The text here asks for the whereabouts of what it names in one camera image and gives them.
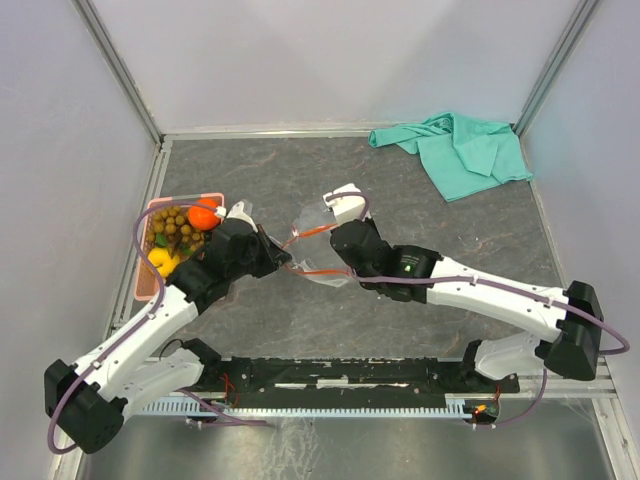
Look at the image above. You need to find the clear zip top bag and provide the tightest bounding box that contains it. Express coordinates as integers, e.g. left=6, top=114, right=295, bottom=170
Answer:
left=284, top=201, right=351, bottom=288

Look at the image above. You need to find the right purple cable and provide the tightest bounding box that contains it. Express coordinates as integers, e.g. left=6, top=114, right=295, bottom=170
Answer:
left=324, top=189, right=630, bottom=429

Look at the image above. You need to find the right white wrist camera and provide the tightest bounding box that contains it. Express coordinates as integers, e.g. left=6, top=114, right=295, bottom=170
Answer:
left=323, top=183, right=371, bottom=226

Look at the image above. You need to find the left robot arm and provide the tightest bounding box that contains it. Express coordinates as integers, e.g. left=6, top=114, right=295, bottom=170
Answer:
left=44, top=219, right=291, bottom=454

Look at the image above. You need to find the pink perforated basket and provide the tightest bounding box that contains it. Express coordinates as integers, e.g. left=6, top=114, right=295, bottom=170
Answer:
left=134, top=193, right=225, bottom=301

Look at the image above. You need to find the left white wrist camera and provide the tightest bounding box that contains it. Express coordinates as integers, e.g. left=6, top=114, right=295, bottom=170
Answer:
left=214, top=200, right=257, bottom=230

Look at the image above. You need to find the teal cloth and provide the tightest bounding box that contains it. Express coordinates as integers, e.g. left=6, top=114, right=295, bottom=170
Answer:
left=368, top=112, right=533, bottom=202

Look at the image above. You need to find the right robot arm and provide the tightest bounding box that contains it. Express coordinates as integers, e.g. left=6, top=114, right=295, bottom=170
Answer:
left=330, top=220, right=603, bottom=391

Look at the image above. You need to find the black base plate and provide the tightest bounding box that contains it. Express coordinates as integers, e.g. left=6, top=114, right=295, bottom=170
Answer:
left=192, top=357, right=520, bottom=410

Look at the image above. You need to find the orange toy fruit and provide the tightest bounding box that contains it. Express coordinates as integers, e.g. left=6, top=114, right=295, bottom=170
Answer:
left=187, top=198, right=221, bottom=231

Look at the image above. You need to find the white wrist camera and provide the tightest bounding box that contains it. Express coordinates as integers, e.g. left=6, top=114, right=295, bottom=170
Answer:
left=214, top=200, right=257, bottom=230
left=323, top=183, right=371, bottom=226

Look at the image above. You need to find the purple cable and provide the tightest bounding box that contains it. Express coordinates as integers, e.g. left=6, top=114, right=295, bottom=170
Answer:
left=324, top=189, right=630, bottom=429
left=45, top=202, right=224, bottom=455

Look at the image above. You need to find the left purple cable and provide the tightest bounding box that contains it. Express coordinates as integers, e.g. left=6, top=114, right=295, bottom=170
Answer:
left=45, top=202, right=224, bottom=455

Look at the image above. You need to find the brown longan bunch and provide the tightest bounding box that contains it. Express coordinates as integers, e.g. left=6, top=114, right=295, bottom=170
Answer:
left=145, top=206, right=208, bottom=256

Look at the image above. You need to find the yellow toy fruit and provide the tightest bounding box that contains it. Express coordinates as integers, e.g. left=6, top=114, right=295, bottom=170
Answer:
left=147, top=247, right=181, bottom=278

